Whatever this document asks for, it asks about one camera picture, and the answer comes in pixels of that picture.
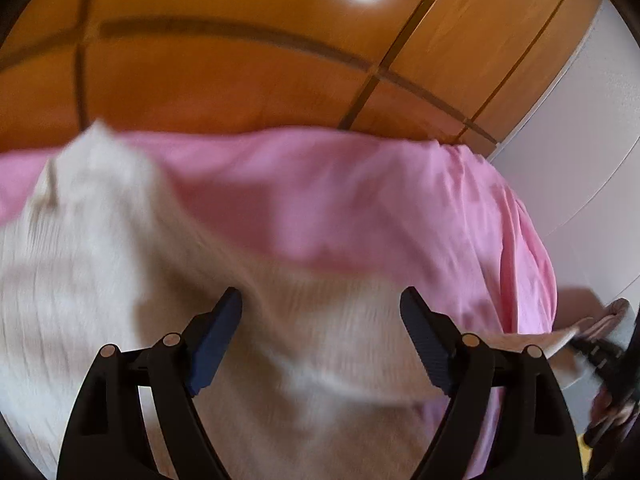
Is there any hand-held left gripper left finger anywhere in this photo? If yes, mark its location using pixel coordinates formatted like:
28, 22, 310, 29
56, 287, 244, 480

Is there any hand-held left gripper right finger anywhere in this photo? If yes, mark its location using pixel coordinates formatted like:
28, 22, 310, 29
400, 286, 585, 480

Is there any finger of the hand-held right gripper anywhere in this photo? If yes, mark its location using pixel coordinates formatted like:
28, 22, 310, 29
570, 334, 640, 406

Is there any white knitted garment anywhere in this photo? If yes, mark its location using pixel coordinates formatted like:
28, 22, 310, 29
0, 120, 632, 480

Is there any person's right hand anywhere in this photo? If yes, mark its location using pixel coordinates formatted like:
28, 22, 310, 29
590, 389, 640, 436

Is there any pink blanket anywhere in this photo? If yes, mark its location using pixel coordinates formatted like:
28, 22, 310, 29
0, 127, 559, 480

